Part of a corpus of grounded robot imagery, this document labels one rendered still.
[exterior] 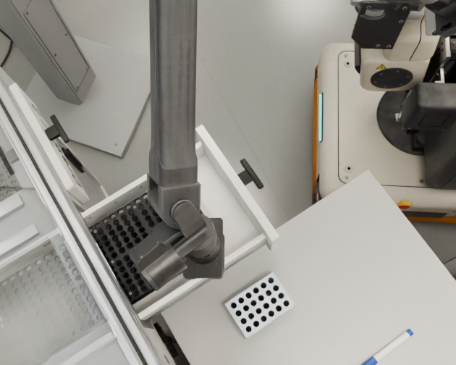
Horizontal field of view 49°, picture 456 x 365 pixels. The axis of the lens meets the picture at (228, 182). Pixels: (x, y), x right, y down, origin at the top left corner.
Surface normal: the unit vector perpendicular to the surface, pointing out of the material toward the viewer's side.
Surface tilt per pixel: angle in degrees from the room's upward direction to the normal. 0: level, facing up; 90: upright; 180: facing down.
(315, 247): 0
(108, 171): 0
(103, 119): 3
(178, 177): 46
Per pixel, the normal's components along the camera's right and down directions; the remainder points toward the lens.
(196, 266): -0.06, -0.34
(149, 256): 0.45, 0.36
